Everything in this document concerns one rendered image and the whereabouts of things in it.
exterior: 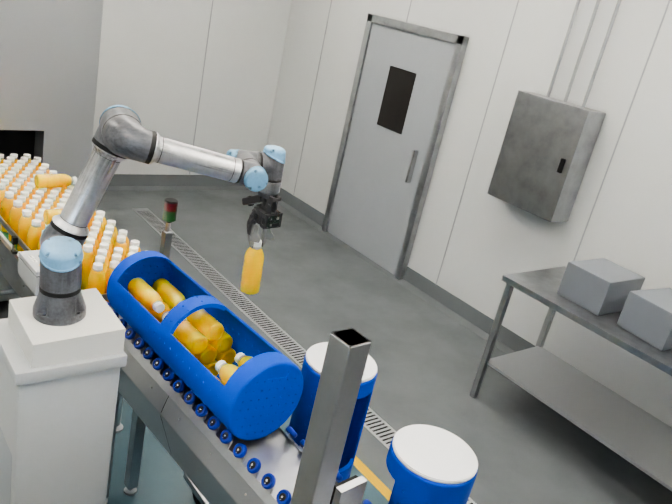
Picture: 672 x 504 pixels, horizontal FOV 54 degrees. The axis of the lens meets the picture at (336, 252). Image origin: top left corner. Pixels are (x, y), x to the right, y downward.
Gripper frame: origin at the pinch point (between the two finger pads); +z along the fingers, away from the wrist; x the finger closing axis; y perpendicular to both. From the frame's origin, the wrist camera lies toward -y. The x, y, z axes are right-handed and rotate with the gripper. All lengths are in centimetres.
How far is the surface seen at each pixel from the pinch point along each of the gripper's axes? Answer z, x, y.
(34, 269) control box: 34, -51, -67
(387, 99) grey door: 7, 327, -249
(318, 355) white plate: 41, 23, 19
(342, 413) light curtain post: -13, -51, 98
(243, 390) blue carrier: 26, -29, 41
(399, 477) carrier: 46, 6, 79
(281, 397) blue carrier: 34, -14, 41
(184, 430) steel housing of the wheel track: 57, -32, 18
